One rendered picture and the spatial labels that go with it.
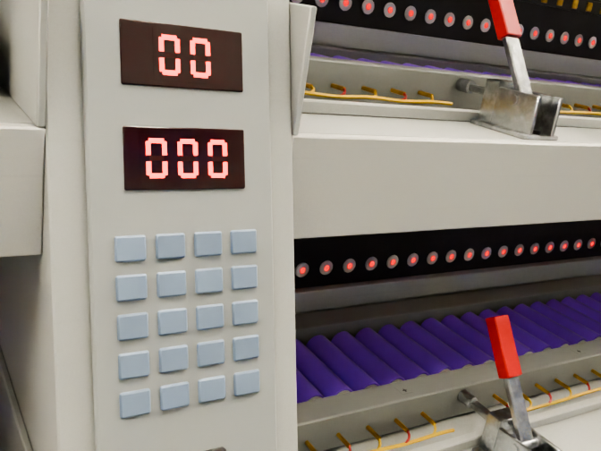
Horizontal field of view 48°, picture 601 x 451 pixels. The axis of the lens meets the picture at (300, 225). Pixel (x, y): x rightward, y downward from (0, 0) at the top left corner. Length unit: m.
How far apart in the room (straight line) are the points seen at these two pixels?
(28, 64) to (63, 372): 0.10
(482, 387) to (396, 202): 0.18
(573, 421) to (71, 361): 0.34
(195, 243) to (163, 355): 0.04
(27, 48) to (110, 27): 0.03
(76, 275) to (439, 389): 0.25
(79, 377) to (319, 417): 0.17
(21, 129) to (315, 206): 0.12
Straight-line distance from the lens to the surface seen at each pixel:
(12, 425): 0.33
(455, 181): 0.33
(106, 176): 0.24
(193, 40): 0.25
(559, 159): 0.39
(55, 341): 0.24
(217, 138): 0.25
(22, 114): 0.25
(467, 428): 0.45
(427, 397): 0.42
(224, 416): 0.26
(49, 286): 0.24
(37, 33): 0.23
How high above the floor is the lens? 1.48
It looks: 3 degrees down
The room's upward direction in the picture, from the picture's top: 1 degrees counter-clockwise
